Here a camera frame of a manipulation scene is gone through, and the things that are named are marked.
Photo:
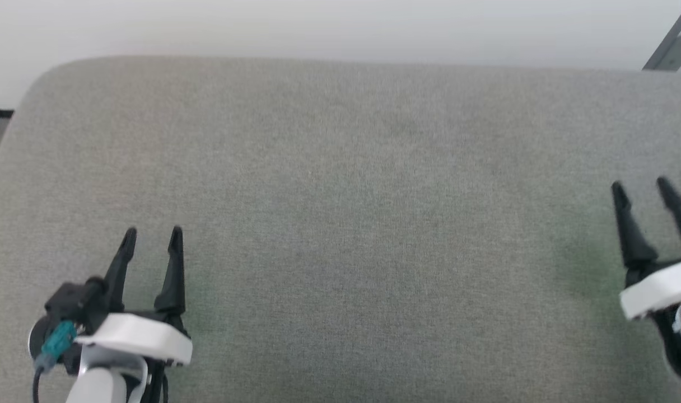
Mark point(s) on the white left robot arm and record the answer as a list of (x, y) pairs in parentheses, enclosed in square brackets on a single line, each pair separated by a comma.
[(102, 386)]

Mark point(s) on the grey metal bracket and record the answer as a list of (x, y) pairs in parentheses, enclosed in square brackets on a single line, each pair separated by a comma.
[(673, 50)]

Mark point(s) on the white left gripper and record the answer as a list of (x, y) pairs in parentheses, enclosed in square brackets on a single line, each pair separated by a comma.
[(144, 338)]

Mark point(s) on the grey fabric sofa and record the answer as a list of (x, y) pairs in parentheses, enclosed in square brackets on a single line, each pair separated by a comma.
[(340, 224)]

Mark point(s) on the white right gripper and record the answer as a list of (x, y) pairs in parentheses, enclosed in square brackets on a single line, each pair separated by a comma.
[(665, 285)]

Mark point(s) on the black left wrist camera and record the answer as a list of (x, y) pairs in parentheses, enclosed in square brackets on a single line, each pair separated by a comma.
[(66, 305)]

